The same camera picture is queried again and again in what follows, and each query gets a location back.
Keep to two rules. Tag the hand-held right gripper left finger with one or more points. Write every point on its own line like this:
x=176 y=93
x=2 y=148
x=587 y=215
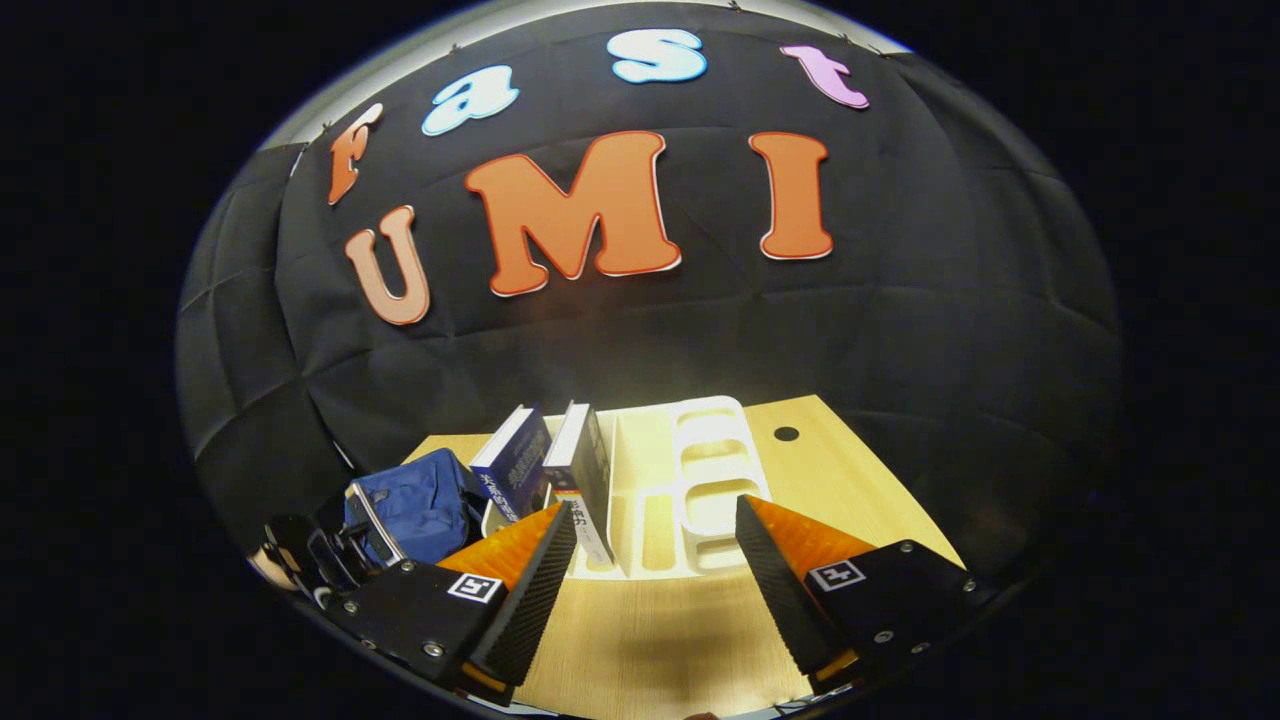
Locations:
x=530 y=610

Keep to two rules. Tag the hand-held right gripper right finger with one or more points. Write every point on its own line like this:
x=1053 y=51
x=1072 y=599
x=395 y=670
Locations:
x=775 y=590

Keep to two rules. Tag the blue schoolbag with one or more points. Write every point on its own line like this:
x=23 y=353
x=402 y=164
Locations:
x=420 y=505

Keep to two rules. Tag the blue cover book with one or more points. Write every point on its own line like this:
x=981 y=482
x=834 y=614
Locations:
x=515 y=470

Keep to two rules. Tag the white plastic bookshelf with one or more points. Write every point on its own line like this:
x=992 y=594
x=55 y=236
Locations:
x=715 y=460

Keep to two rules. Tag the black portrait cover book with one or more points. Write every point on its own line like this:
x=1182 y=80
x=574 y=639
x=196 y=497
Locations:
x=590 y=480

